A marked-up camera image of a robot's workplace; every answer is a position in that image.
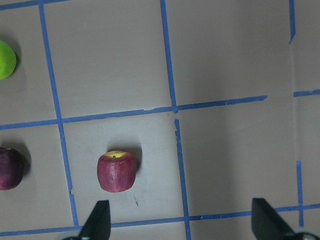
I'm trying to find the dark red apple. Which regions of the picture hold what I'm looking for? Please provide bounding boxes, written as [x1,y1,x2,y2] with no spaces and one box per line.
[0,147,25,191]

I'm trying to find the green apple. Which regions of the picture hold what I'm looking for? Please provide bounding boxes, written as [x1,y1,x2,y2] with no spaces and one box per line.
[0,40,17,80]

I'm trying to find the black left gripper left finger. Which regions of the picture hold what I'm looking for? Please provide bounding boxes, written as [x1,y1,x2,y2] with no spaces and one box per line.
[78,200,111,240]

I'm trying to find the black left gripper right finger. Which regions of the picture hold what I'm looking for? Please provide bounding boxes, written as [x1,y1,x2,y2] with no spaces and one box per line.
[251,198,295,240]

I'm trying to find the red apple yellow top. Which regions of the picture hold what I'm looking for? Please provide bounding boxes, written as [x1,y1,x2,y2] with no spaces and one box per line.
[97,150,137,193]

